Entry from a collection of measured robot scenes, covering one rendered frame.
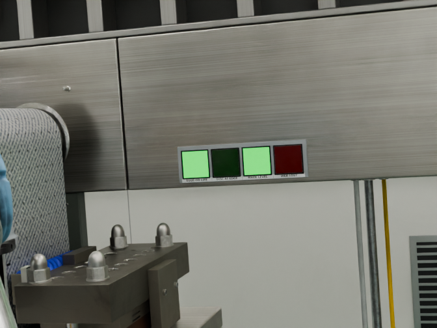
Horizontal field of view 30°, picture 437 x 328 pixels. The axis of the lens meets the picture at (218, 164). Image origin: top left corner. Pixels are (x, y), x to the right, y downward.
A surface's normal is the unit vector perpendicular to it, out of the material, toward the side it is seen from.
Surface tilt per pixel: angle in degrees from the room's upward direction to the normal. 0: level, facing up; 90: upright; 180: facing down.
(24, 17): 90
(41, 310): 90
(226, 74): 90
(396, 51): 90
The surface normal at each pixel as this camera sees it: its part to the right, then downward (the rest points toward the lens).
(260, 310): -0.26, 0.07
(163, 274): 0.96, -0.05
